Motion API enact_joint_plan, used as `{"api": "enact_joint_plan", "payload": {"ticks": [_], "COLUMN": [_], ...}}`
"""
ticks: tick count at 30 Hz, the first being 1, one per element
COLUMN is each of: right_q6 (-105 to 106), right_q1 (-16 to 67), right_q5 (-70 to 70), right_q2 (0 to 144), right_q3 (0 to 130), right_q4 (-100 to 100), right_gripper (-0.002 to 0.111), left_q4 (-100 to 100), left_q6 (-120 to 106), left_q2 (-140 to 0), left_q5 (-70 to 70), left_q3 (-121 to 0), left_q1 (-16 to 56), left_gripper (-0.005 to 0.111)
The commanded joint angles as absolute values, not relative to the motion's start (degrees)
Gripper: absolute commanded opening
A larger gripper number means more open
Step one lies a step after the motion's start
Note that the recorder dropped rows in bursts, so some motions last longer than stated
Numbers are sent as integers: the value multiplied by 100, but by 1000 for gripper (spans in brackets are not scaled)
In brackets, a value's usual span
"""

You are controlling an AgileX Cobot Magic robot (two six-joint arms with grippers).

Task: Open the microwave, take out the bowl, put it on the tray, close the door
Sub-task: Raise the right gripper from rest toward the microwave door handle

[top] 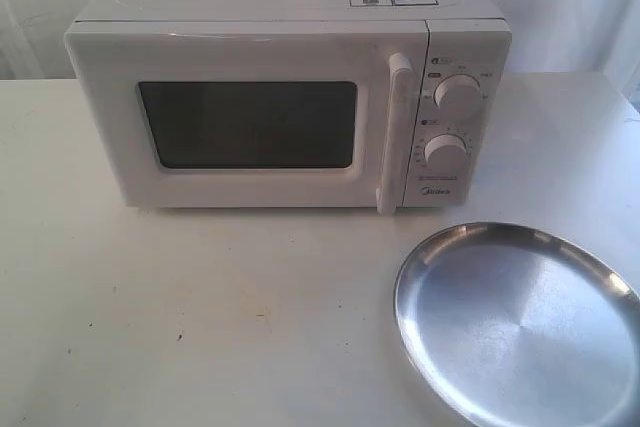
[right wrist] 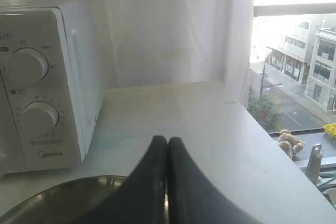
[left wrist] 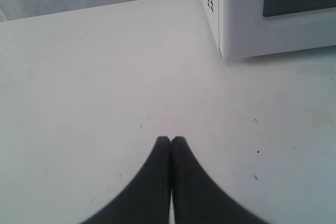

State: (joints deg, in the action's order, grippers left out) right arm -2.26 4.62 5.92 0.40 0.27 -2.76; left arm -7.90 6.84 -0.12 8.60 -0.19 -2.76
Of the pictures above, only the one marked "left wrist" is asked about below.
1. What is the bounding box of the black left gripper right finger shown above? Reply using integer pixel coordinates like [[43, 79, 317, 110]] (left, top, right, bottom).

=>
[[171, 136, 265, 223]]

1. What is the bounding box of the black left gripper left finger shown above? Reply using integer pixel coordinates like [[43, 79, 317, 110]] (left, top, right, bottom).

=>
[[84, 136, 171, 223]]

